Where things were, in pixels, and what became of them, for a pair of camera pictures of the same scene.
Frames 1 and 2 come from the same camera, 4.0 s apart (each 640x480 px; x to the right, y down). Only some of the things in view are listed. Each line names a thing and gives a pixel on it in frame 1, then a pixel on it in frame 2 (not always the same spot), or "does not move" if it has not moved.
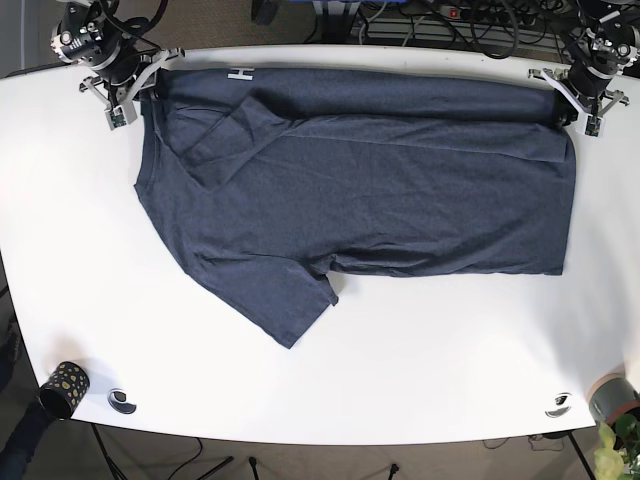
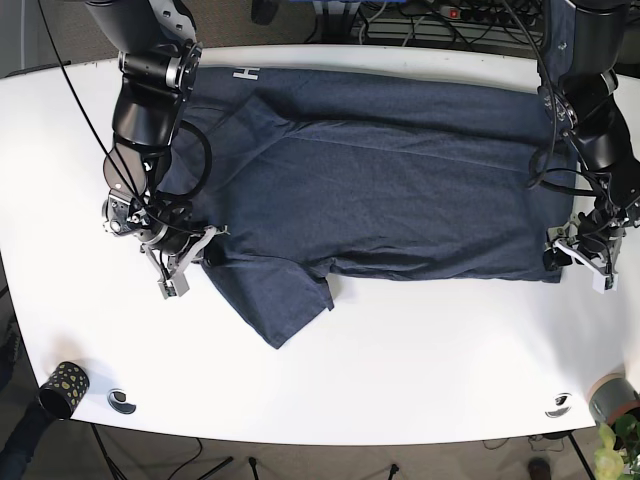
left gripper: [119, 65] to [170, 243]
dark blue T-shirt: [265, 183] does not move
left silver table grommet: [117, 398] does not move
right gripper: [607, 48] to [593, 238]
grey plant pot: [612, 396] does not move
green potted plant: [618, 441] does not move
